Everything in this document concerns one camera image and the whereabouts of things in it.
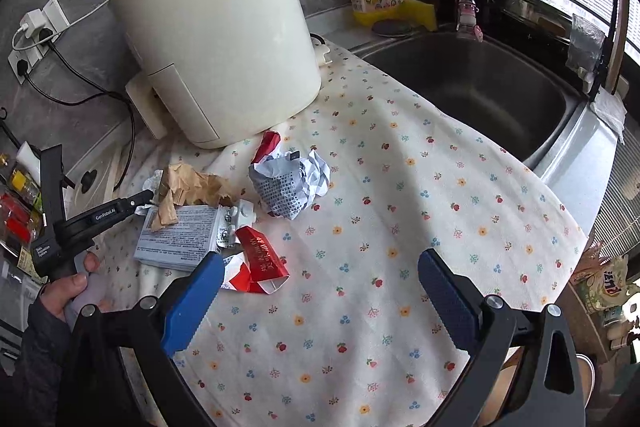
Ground steel sink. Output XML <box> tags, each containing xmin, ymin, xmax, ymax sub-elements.
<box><xmin>350</xmin><ymin>29</ymin><xmax>582</xmax><ymax>166</ymax></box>

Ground grey-blue paper packet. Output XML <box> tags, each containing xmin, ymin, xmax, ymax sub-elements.
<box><xmin>133</xmin><ymin>204</ymin><xmax>224</xmax><ymax>271</ymax></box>

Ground person's left hand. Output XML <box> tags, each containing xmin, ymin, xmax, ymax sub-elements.
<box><xmin>42</xmin><ymin>252</ymin><xmax>101</xmax><ymax>323</ymax></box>

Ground row of seasoning bottles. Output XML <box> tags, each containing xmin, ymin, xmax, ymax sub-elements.
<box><xmin>0</xmin><ymin>141</ymin><xmax>47</xmax><ymax>269</ymax></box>

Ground yellow sponge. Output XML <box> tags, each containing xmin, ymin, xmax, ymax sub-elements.
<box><xmin>407</xmin><ymin>0</ymin><xmax>437</xmax><ymax>32</ymax></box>

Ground floral white tablecloth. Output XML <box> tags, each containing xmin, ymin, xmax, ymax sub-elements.
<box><xmin>97</xmin><ymin>39</ymin><xmax>592</xmax><ymax>427</ymax></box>

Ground white plastic packaging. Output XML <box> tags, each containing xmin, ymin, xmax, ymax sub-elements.
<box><xmin>220</xmin><ymin>202</ymin><xmax>259</xmax><ymax>249</ymax></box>

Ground colourful snack bag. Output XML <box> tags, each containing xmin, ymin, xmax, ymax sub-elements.
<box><xmin>570</xmin><ymin>256</ymin><xmax>640</xmax><ymax>354</ymax></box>

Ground white charger cable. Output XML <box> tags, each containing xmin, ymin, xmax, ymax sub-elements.
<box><xmin>12</xmin><ymin>0</ymin><xmax>114</xmax><ymax>53</ymax></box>

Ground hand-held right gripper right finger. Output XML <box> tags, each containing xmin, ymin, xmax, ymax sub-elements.
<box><xmin>418</xmin><ymin>249</ymin><xmax>587</xmax><ymax>427</ymax></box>

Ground chrome faucet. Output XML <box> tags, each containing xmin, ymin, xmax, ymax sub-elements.
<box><xmin>449</xmin><ymin>0</ymin><xmax>484</xmax><ymax>43</ymax></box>

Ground white wall socket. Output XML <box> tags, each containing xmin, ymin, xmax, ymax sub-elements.
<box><xmin>19</xmin><ymin>0</ymin><xmax>71</xmax><ymax>58</ymax></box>
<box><xmin>7</xmin><ymin>49</ymin><xmax>37</xmax><ymax>86</ymax></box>

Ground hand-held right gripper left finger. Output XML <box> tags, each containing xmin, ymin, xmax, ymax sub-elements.
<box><xmin>67</xmin><ymin>252</ymin><xmax>226</xmax><ymax>427</ymax></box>

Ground white paper scrap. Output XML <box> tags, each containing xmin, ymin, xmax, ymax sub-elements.
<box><xmin>142</xmin><ymin>172</ymin><xmax>164</xmax><ymax>216</ymax></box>

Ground wooden cutting board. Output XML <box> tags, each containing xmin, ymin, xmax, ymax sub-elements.
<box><xmin>601</xmin><ymin>0</ymin><xmax>632</xmax><ymax>96</ymax></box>

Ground clear plastic bag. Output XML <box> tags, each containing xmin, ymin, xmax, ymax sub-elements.
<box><xmin>566</xmin><ymin>14</ymin><xmax>606</xmax><ymax>78</ymax></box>

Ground person's left forearm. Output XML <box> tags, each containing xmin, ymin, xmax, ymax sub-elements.
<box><xmin>19</xmin><ymin>292</ymin><xmax>77</xmax><ymax>379</ymax></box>

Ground small red paper piece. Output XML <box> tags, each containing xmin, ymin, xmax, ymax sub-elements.
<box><xmin>251</xmin><ymin>130</ymin><xmax>282</xmax><ymax>166</ymax></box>

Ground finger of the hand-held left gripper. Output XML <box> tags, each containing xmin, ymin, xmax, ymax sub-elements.
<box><xmin>119</xmin><ymin>189</ymin><xmax>156</xmax><ymax>214</ymax></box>

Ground white air fryer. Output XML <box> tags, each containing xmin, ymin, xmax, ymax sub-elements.
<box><xmin>107</xmin><ymin>0</ymin><xmax>334</xmax><ymax>150</ymax></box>

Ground brown paper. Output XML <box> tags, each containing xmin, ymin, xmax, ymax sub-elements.
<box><xmin>152</xmin><ymin>163</ymin><xmax>239</xmax><ymax>231</ymax></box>

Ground round grey scrubber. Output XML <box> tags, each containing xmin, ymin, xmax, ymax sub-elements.
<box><xmin>372</xmin><ymin>19</ymin><xmax>416</xmax><ymax>39</ymax></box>

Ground black power cable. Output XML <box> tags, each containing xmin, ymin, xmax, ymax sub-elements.
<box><xmin>22</xmin><ymin>36</ymin><xmax>139</xmax><ymax>194</ymax></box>

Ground printed white paper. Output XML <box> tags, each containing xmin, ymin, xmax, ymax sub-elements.
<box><xmin>248</xmin><ymin>149</ymin><xmax>332</xmax><ymax>221</ymax></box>

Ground white cloth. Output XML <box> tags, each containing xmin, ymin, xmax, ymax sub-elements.
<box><xmin>589</xmin><ymin>89</ymin><xmax>629</xmax><ymax>146</ymax></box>

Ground red and white wrapper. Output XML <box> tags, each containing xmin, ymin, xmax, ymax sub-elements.
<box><xmin>220</xmin><ymin>226</ymin><xmax>292</xmax><ymax>296</ymax></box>

